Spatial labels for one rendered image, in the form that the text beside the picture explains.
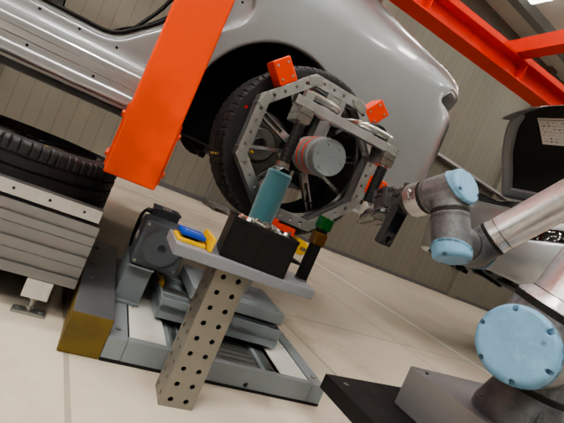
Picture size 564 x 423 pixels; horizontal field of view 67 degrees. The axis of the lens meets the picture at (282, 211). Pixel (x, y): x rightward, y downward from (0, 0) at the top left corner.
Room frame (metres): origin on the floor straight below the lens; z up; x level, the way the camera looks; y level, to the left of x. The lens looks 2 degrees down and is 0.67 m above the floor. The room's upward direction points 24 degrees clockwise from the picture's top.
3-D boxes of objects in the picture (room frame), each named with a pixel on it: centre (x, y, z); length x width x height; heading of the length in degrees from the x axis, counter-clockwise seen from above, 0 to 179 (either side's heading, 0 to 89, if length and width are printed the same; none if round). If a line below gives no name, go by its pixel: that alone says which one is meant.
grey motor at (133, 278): (1.70, 0.42, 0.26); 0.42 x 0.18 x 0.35; 23
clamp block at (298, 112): (1.36, 0.07, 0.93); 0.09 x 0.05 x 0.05; 23
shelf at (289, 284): (1.23, 0.05, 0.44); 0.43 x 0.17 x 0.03; 113
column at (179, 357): (1.21, 0.07, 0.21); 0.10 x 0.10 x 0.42; 23
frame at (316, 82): (1.61, -0.01, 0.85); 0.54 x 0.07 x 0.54; 113
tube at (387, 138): (1.54, -0.15, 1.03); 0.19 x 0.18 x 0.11; 23
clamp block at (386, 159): (1.49, -0.24, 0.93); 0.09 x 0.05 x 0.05; 23
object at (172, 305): (1.75, 0.11, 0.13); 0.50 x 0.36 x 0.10; 113
